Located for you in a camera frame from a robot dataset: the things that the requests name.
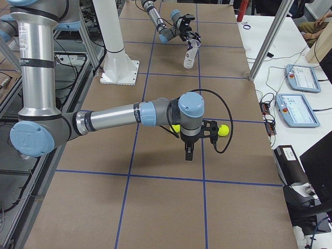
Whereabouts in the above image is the near teach pendant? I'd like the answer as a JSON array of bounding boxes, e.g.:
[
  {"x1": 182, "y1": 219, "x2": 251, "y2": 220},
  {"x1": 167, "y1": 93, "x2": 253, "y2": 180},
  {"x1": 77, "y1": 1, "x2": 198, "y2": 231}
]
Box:
[{"x1": 275, "y1": 94, "x2": 320, "y2": 128}]

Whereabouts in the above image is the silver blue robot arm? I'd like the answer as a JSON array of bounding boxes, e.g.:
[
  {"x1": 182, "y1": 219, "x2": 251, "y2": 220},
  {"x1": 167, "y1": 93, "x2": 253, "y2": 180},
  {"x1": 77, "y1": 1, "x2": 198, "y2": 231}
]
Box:
[
  {"x1": 7, "y1": 1, "x2": 204, "y2": 161},
  {"x1": 141, "y1": 1, "x2": 201, "y2": 44}
]

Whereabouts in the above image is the aluminium frame post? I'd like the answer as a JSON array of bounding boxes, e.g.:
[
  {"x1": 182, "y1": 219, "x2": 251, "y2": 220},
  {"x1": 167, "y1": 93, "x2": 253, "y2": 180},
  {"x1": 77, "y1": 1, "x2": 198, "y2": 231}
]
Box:
[{"x1": 248, "y1": 0, "x2": 293, "y2": 81}]

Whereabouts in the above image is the black monitor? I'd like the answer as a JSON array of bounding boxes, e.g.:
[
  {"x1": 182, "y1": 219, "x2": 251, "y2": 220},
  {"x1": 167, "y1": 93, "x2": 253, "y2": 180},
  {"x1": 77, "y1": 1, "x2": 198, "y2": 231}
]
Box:
[{"x1": 300, "y1": 132, "x2": 331, "y2": 202}]

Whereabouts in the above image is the white blue tennis ball can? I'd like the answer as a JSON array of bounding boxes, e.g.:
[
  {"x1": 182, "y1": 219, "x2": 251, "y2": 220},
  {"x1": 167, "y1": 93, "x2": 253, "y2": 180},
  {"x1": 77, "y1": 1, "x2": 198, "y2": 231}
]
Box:
[{"x1": 183, "y1": 39, "x2": 201, "y2": 69}]

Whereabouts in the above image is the teach pendant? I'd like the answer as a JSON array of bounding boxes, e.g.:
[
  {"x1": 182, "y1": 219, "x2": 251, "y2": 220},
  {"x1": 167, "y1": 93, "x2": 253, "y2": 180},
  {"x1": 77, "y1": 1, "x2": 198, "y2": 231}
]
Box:
[
  {"x1": 286, "y1": 64, "x2": 321, "y2": 93},
  {"x1": 275, "y1": 94, "x2": 320, "y2": 128}
]

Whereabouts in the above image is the Wilson tennis ball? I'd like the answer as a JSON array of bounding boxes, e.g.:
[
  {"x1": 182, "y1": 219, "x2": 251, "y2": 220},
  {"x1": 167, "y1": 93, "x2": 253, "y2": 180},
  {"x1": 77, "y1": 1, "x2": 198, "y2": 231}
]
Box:
[{"x1": 170, "y1": 124, "x2": 181, "y2": 133}]

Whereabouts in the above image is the black camera cable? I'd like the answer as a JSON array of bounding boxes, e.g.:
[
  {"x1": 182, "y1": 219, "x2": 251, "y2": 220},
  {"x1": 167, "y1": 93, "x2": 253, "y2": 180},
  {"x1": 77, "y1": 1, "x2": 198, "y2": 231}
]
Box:
[{"x1": 190, "y1": 89, "x2": 233, "y2": 154}]

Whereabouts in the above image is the black box with label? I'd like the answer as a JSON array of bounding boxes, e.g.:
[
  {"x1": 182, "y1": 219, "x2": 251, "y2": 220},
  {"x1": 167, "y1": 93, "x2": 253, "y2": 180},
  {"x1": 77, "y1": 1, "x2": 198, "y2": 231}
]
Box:
[{"x1": 273, "y1": 145, "x2": 309, "y2": 186}]

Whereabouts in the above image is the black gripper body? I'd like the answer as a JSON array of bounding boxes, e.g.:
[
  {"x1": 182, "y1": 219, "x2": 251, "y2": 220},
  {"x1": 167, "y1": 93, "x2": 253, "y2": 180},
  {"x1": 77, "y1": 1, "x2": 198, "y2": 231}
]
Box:
[
  {"x1": 180, "y1": 133, "x2": 201, "y2": 144},
  {"x1": 179, "y1": 24, "x2": 193, "y2": 42}
]

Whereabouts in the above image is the Roland Garros tennis ball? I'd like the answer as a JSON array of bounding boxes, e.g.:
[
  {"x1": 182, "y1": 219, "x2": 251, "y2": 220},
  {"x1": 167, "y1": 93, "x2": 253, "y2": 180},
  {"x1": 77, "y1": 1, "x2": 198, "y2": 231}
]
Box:
[{"x1": 218, "y1": 124, "x2": 230, "y2": 137}]

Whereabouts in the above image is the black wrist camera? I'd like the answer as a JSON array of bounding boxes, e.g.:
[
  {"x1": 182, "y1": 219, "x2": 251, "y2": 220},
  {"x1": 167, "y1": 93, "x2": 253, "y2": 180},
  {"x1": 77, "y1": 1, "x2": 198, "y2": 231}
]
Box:
[{"x1": 201, "y1": 120, "x2": 219, "y2": 145}]

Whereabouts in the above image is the seated person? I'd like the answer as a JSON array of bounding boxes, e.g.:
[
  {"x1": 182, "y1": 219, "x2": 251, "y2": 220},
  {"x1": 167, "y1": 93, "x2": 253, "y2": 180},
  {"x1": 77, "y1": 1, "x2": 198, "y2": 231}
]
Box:
[{"x1": 298, "y1": 11, "x2": 331, "y2": 48}]

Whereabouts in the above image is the orange black electronics module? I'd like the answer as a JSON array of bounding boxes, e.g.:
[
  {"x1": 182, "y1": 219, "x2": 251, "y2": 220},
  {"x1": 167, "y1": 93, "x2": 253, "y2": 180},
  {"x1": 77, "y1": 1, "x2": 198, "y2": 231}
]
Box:
[{"x1": 259, "y1": 102, "x2": 270, "y2": 115}]

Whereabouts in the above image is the white pedestal column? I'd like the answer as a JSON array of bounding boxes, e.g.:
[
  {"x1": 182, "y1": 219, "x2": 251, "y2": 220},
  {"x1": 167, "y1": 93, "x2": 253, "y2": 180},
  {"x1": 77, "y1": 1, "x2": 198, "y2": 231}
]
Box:
[{"x1": 93, "y1": 0, "x2": 140, "y2": 86}]

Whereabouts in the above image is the far teach pendant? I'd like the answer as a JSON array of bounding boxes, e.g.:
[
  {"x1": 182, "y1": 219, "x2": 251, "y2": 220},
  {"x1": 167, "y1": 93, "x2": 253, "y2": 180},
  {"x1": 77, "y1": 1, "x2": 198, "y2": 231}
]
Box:
[{"x1": 286, "y1": 64, "x2": 321, "y2": 93}]

